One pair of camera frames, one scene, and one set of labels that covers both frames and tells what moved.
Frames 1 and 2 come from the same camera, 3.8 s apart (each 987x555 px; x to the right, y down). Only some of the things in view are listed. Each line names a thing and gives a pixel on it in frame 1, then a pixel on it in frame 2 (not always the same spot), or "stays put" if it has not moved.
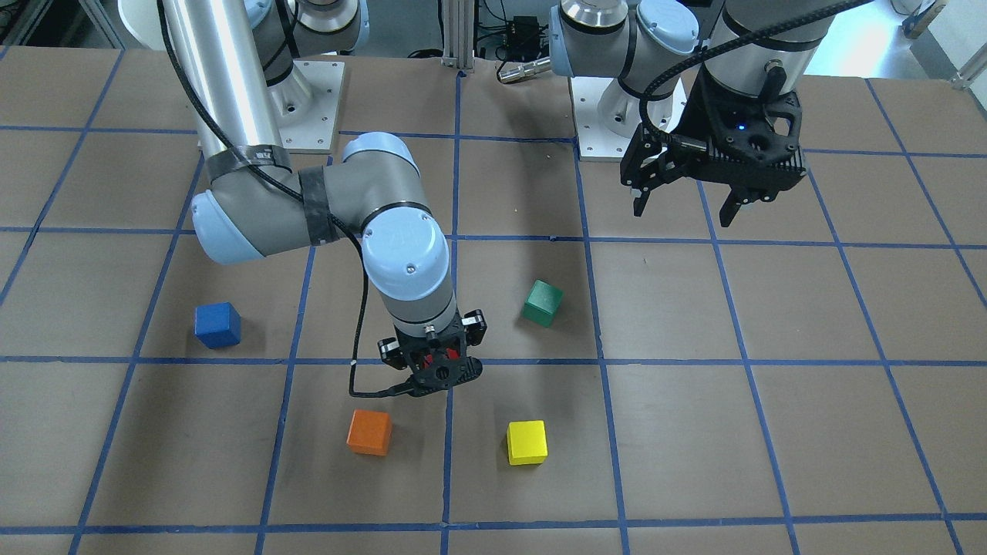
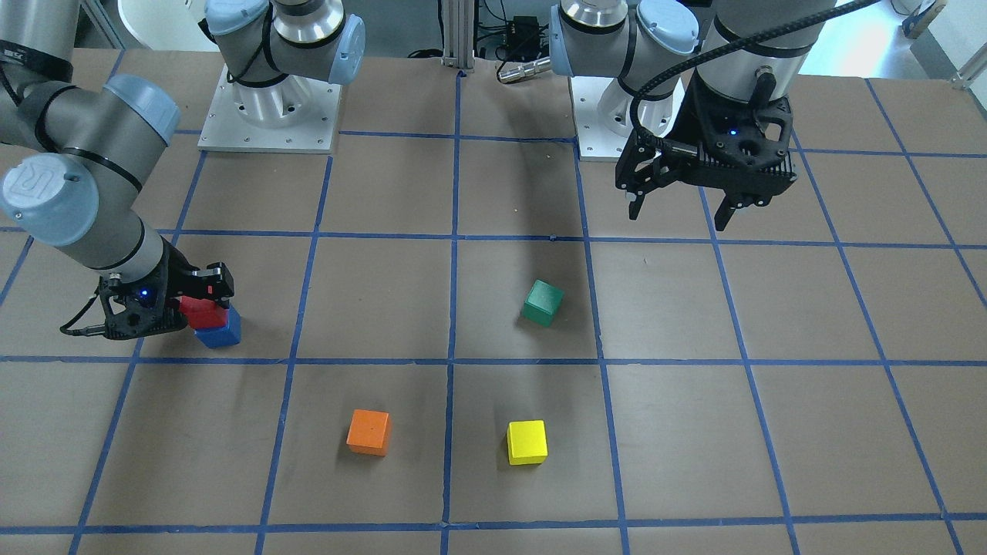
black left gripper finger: (731, 206) stays put
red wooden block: (452, 354) → (202, 313)
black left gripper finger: (641, 193) stays put
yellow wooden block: (527, 442) stays put
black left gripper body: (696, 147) stays put
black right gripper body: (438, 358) → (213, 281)
